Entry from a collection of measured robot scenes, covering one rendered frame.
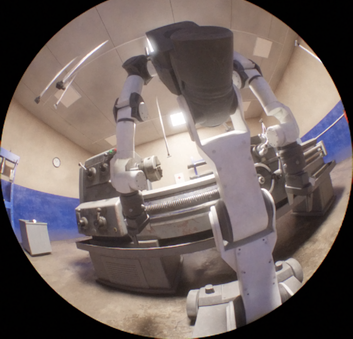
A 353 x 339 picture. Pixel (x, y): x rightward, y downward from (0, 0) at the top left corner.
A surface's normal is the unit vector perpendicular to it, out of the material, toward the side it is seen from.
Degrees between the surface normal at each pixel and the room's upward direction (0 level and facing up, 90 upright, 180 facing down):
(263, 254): 62
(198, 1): 180
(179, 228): 90
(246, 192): 97
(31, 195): 90
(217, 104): 179
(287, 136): 102
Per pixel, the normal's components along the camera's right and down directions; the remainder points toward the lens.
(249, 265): -0.34, -0.67
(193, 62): -0.44, 0.89
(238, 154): -0.22, -0.12
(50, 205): 0.96, -0.26
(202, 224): -0.14, -0.32
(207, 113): -0.22, 0.95
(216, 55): 0.15, 0.94
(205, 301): -0.35, -0.84
